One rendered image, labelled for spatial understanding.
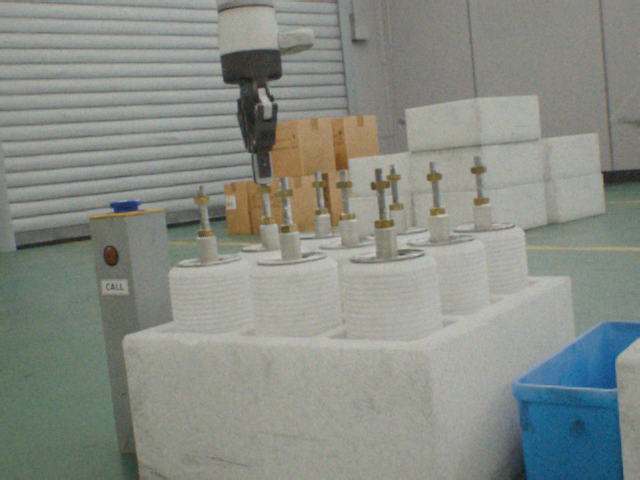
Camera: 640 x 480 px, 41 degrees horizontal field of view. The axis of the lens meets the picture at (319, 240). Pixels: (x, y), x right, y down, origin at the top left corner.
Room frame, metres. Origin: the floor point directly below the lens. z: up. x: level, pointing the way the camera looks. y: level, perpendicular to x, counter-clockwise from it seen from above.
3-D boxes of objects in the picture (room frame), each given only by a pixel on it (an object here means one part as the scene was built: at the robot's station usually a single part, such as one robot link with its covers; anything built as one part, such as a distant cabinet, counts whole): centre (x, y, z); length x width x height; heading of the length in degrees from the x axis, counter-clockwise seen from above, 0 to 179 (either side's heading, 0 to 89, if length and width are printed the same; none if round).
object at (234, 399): (1.01, -0.04, 0.09); 0.39 x 0.39 x 0.18; 55
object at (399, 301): (0.84, -0.06, 0.16); 0.10 x 0.10 x 0.18
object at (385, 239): (0.84, -0.06, 0.26); 0.02 x 0.02 x 0.03
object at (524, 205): (3.59, -0.68, 0.09); 0.39 x 0.39 x 0.18; 42
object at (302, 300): (0.91, 0.03, 0.16); 0.10 x 0.10 x 0.18
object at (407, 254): (0.84, -0.06, 0.25); 0.08 x 0.08 x 0.01
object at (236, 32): (1.08, 0.04, 0.52); 0.11 x 0.09 x 0.06; 107
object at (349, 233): (1.01, -0.04, 0.26); 0.02 x 0.02 x 0.03
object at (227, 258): (0.98, 0.13, 0.25); 0.08 x 0.08 x 0.01
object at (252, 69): (1.07, 0.06, 0.45); 0.08 x 0.08 x 0.09
